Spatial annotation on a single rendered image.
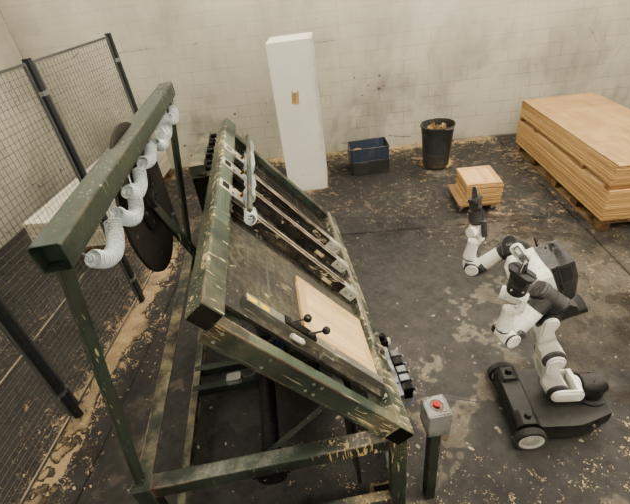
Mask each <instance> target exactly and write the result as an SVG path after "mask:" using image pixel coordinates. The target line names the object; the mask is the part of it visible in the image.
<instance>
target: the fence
mask: <svg viewBox="0 0 630 504"><path fill-rule="evenodd" d="M249 296H251V297H253V298H254V299H256V300H257V304H255V303H254V302H252V301H251V300H249ZM261 303H262V304H264V305H265V306H267V307H269V306H268V305H266V304H265V303H263V302H261V301H260V300H258V299H257V298H255V297H254V296H252V295H250V294H249V293H246V294H245V295H243V296H242V297H241V306H243V307H245V308H246V309H248V310H250V311H251V312H253V313H254V314H256V315H258V316H259V317H261V318H263V319H264V320H266V321H268V322H269V323H271V324H273V325H274V326H276V327H278V328H279V329H281V330H283V331H284V332H286V333H288V334H289V335H290V334H291V333H294V334H296V335H298V336H299V337H301V338H302V339H304V340H305V344H306V345H307V346H309V347H311V348H312V349H314V350H316V351H317V352H320V351H322V350H323V349H324V350H325V351H327V352H328V353H330V354H332V355H333V358H334V362H335V363H337V364H339V365H340V366H342V367H344V368H345V369H347V370H349V371H350V372H352V373H354V374H355V375H357V376H359V377H360V378H362V379H364V380H365V381H367V382H369V383H370V384H372V385H373V386H375V387H377V388H378V389H380V388H381V387H382V386H384V382H383V379H382V377H380V376H379V375H377V374H376V373H374V372H372V371H371V370H369V369H368V368H366V367H365V366H363V365H361V364H360V363H358V362H357V361H355V360H353V359H352V358H350V357H349V356H347V355H346V354H344V353H342V352H341V351H339V350H338V349H336V348H334V347H333V346H331V345H330V344H328V343H326V342H325V341H323V340H322V339H320V338H319V337H317V336H316V337H317V342H315V341H313V340H311V339H310V338H308V337H307V336H305V335H303V334H302V333H300V332H299V331H297V330H295V329H294V328H292V327H291V326H289V325H287V324H286V323H285V317H284V315H282V314H280V313H279V312H277V311H276V310H274V309H273V308H271V307H269V310H270V312H268V311H267V310H265V309H263V308H262V307H261Z"/></svg>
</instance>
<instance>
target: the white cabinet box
mask: <svg viewBox="0 0 630 504"><path fill-rule="evenodd" d="M265 46H266V52H267V58H268V64H269V70H270V76H271V82H272V88H273V94H274V100H275V106H276V112H277V118H278V124H279V130H280V136H281V142H282V148H283V154H284V160H285V166H286V172H287V178H288V179H289V180H291V181H292V182H293V183H294V184H295V185H296V186H298V187H299V188H300V189H301V190H302V191H305V190H315V189H325V188H328V186H327V163H326V153H325V144H324V134H323V125H322V115H321V106H320V96H319V87H318V77H317V68H316V59H315V49H314V40H313V32H306V33H298V34H290V35H282V36H274V37H270V38H269V40H268V41H267V42H266V44H265Z"/></svg>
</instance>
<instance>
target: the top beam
mask: <svg viewBox="0 0 630 504"><path fill-rule="evenodd" d="M235 133H236V125H235V124H234V123H233V122H231V121H230V120H229V119H228V118H227V117H226V118H225V119H224V120H223V121H222V122H221V124H220V125H219V126H218V132H217V137H216V143H215V148H214V154H213V160H212V165H211V171H210V177H209V182H208V188H207V193H206V199H205V205H204V210H203V216H202V221H201V227H200V233H199V238H198V244H197V250H196V255H195V261H194V266H193V272H192V278H191V283H190V289H189V294H188V300H187V306H186V311H185V317H184V318H185V319H186V320H187V321H189V322H191V323H192V324H194V325H196V326H198V327H200V328H202V329H204V330H206V331H208V330H209V329H210V328H211V327H212V326H213V325H214V324H215V323H216V322H218V321H219V320H220V319H221V318H222V317H223V316H224V312H225V296H226V280H227V264H228V247H229V231H230V215H231V199H232V195H231V194H230V193H228V192H227V191H225V190H224V189H223V188H222V187H220V186H219V181H220V177H221V178H223V179H224V180H225V181H227V182H228V183H229V184H230V185H232V182H233V172H232V171H231V170H230V169H228V168H227V167H226V166H225V165H224V164H222V157H223V156H224V157H225V158H226V159H227V160H229V161H230V162H231V163H232V164H233V165H234V156H233V155H232V154H230V153H229V152H228V151H227V150H226V149H224V142H226V143H227V144H228V145H229V146H230V147H232V148H233V149H234V150H235Z"/></svg>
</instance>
